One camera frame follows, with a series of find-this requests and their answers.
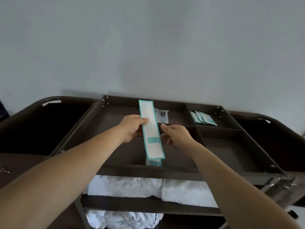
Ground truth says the brown housekeeping cart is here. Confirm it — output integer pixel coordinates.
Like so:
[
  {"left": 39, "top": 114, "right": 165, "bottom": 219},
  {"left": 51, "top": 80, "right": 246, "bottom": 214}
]
[{"left": 0, "top": 95, "right": 305, "bottom": 229}]

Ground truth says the clear packet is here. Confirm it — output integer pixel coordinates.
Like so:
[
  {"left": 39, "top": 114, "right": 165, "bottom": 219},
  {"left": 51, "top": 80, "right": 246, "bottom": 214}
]
[{"left": 154, "top": 108, "right": 170, "bottom": 124}]

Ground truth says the black object on floor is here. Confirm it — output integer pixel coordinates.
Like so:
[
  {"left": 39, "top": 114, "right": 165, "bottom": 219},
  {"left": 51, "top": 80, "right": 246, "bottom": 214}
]
[{"left": 287, "top": 208, "right": 300, "bottom": 220}]

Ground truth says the person's right hand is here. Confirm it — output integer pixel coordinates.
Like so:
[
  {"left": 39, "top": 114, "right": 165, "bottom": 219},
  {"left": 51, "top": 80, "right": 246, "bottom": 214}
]
[{"left": 160, "top": 123, "right": 199, "bottom": 150}]

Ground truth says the person's right forearm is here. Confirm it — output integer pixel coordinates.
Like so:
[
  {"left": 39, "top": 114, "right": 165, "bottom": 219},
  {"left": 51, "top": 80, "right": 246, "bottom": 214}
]
[{"left": 190, "top": 140, "right": 301, "bottom": 229}]

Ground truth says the person's left forearm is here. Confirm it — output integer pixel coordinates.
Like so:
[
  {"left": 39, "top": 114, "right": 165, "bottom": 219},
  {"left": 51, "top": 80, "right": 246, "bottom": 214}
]
[{"left": 0, "top": 124, "right": 127, "bottom": 229}]

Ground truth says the white pillowcase black piping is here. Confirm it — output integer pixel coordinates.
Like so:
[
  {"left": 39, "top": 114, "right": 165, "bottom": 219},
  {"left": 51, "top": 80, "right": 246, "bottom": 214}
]
[{"left": 85, "top": 209, "right": 165, "bottom": 229}]

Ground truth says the person's left hand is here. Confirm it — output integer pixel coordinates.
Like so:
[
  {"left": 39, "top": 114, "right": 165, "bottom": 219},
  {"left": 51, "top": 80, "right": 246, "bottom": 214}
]
[{"left": 117, "top": 114, "right": 150, "bottom": 144}]

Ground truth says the long teal packet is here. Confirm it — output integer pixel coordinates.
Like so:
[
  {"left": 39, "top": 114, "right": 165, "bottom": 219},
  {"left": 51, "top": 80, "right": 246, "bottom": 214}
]
[
  {"left": 145, "top": 156, "right": 163, "bottom": 167},
  {"left": 139, "top": 99, "right": 166, "bottom": 160}
]

